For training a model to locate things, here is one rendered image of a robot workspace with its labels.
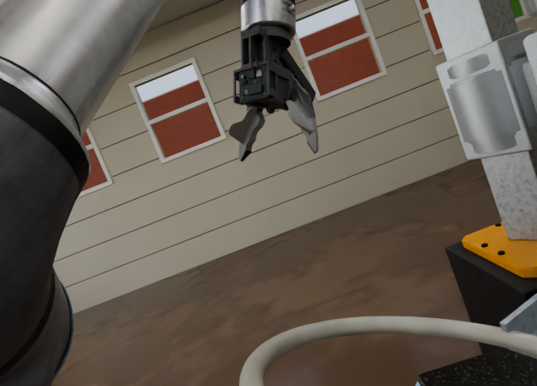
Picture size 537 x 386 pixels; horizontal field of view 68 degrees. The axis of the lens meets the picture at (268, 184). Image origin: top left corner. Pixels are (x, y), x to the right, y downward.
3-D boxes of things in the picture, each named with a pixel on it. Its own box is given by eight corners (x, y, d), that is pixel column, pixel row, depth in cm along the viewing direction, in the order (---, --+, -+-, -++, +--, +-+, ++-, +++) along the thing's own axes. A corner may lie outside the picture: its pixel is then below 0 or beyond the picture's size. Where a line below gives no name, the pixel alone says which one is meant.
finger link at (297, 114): (298, 149, 57) (267, 105, 61) (319, 153, 62) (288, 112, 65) (313, 135, 55) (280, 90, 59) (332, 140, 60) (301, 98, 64)
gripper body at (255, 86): (232, 107, 63) (231, 33, 63) (264, 117, 69) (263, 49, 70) (270, 98, 58) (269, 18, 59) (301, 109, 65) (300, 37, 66)
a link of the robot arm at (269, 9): (263, 27, 72) (308, 10, 66) (263, 53, 71) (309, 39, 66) (229, 7, 64) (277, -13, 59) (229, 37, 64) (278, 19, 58)
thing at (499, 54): (453, 160, 175) (423, 72, 171) (527, 131, 174) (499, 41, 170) (499, 163, 141) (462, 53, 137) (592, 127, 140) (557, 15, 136)
